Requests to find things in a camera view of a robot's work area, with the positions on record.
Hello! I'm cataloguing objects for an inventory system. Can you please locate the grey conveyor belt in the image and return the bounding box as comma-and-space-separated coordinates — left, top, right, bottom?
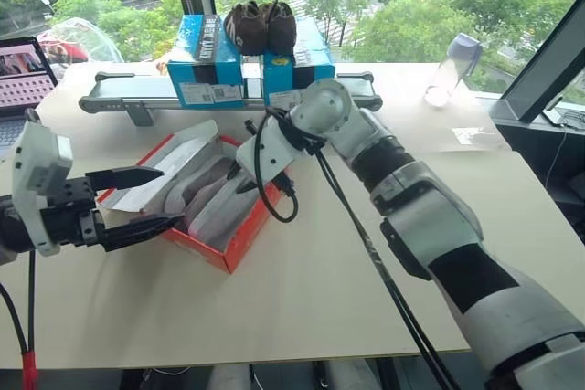
78, 70, 383, 128

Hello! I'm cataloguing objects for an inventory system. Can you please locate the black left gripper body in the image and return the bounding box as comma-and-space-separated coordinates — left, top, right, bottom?
40, 177, 107, 248

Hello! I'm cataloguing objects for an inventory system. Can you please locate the black monitor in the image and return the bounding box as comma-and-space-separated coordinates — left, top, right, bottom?
487, 0, 585, 136

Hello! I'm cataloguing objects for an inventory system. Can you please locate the orange shoebox with white lid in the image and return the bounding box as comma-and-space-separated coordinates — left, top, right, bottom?
94, 119, 285, 276

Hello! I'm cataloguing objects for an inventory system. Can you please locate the clear plastic sheet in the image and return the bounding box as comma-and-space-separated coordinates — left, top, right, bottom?
449, 126, 502, 154

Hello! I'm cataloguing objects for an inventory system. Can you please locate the clear bottle with purple cap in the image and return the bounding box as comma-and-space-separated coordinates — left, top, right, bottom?
423, 32, 485, 109

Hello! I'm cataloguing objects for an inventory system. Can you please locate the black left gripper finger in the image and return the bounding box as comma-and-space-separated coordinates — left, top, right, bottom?
85, 166, 165, 191
97, 213, 186, 253

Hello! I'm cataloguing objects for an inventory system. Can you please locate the transparent umbrella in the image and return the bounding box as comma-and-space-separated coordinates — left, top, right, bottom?
35, 16, 125, 65

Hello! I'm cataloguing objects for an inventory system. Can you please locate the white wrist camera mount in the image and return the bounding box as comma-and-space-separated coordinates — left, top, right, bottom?
234, 114, 308, 182
10, 108, 75, 258

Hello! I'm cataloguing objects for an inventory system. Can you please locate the white and pink shoe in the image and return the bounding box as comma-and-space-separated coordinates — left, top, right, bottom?
186, 174, 269, 250
162, 155, 232, 218

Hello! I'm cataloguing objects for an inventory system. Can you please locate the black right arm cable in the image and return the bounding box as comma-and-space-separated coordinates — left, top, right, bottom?
244, 106, 463, 390

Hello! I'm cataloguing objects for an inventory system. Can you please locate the brown shoe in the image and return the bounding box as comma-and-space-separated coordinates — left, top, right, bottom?
259, 0, 299, 58
222, 2, 270, 58

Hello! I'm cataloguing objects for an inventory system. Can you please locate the laptop with pink screen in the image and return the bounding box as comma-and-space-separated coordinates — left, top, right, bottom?
0, 36, 59, 150

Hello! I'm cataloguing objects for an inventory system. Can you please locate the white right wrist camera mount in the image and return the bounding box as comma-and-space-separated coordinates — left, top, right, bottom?
234, 114, 308, 182

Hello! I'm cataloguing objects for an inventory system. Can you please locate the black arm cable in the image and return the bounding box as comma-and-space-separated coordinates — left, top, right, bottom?
0, 248, 38, 390
244, 106, 463, 390

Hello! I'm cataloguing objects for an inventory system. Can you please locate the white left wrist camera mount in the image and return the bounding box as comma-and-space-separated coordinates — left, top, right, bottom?
10, 108, 75, 258

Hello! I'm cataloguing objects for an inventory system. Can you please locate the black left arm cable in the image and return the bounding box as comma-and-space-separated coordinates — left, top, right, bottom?
0, 248, 38, 390

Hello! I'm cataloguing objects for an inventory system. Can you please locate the blue shoebox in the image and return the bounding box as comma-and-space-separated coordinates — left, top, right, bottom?
165, 14, 245, 109
261, 17, 338, 111

